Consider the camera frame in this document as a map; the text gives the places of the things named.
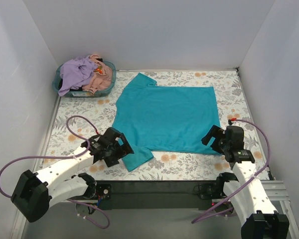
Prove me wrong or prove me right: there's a teal t shirt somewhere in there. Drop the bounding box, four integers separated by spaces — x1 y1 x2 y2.
113 73 220 171

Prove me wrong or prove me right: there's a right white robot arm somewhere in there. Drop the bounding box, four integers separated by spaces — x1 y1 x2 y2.
202 125 290 239

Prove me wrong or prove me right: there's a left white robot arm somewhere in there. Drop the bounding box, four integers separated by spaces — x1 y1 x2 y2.
11 127 134 223

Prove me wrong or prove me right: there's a floral table mat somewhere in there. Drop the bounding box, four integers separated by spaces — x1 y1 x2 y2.
41 71 266 180

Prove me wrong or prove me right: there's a teal plastic laundry basket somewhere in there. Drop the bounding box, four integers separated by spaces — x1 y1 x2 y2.
52 61 116 98

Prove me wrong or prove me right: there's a pink t shirt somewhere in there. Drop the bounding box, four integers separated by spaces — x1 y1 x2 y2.
82 54 112 94

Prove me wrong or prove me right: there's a lilac t shirt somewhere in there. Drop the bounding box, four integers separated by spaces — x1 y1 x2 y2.
58 57 96 96

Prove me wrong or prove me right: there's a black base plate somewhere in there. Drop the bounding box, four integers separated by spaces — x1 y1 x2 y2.
67 179 242 210

